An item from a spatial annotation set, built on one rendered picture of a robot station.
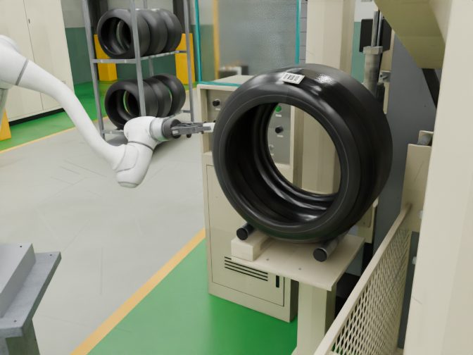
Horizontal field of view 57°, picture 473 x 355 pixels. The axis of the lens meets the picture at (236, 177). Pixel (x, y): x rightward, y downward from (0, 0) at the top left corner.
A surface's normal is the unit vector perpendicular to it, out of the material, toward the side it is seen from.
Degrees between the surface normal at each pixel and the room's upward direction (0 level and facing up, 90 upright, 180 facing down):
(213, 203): 90
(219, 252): 90
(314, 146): 90
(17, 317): 0
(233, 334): 0
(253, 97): 80
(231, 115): 83
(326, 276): 0
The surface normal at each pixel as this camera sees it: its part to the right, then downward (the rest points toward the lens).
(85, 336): -0.03, -0.94
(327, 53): -0.53, 0.31
